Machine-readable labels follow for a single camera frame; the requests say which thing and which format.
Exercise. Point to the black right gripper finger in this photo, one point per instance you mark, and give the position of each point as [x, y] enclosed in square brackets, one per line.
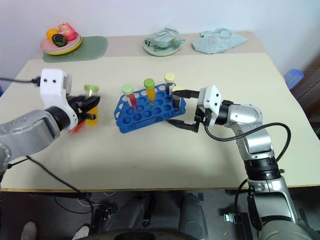
[188, 94]
[185, 125]

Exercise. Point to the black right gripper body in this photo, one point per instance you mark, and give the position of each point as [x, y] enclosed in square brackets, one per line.
[202, 116]

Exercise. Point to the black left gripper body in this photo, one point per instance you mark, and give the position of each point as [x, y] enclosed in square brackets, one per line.
[75, 106]

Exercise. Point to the yellow test tube green cap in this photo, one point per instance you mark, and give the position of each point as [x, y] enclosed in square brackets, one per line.
[92, 120]

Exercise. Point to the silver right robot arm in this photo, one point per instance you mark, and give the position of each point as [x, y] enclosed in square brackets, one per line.
[257, 140]

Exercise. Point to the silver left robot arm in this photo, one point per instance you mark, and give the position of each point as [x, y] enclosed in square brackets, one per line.
[27, 130]

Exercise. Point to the dark test tube yellow cap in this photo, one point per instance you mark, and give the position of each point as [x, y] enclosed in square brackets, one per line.
[177, 101]
[169, 85]

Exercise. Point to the orange test tube green cap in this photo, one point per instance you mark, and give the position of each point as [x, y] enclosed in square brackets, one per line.
[151, 93]

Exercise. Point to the blue test tube rack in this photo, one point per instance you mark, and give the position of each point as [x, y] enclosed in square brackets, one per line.
[147, 115]

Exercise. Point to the red test tube green cap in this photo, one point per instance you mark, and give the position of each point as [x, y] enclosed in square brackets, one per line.
[131, 98]

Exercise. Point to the pale green plate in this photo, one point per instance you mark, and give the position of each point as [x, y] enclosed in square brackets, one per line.
[162, 51]

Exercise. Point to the green placemat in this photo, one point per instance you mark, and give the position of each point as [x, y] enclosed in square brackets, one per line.
[92, 48]

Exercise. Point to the light blue cloth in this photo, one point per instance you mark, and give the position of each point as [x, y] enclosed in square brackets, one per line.
[217, 41]

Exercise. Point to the pale green plastic bag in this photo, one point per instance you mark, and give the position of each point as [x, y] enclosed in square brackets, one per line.
[162, 37]

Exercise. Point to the pink plate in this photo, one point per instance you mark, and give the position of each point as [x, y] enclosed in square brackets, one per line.
[48, 47]

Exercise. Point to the dark green toy fruit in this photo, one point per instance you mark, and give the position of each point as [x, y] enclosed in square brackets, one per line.
[59, 40]

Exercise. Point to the pink toy peach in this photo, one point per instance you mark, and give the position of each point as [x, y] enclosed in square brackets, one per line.
[68, 31]

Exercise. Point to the orange toy fruit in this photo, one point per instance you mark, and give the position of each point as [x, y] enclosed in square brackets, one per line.
[52, 32]

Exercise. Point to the dark grey rounded shape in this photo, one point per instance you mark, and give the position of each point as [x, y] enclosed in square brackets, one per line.
[192, 215]
[130, 212]

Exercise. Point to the black box under table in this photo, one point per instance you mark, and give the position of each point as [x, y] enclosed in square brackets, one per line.
[103, 215]

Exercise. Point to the blue ribbed plastic bottle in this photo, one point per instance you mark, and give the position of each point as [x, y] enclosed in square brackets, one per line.
[294, 78]

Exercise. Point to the brown wooden furniture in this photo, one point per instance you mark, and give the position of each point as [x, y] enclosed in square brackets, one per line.
[310, 92]

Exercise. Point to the white shoe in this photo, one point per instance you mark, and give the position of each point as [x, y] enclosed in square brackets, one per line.
[81, 232]

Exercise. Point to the grey shoe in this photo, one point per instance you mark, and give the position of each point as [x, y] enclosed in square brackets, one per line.
[28, 231]

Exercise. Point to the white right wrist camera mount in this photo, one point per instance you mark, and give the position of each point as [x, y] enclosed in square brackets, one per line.
[211, 100]

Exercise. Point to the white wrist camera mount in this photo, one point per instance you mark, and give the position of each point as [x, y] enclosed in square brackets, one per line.
[53, 87]
[211, 100]

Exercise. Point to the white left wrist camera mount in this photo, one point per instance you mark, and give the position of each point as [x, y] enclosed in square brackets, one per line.
[53, 87]

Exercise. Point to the metal bracket under table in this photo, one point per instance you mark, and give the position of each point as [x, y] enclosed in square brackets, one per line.
[235, 222]

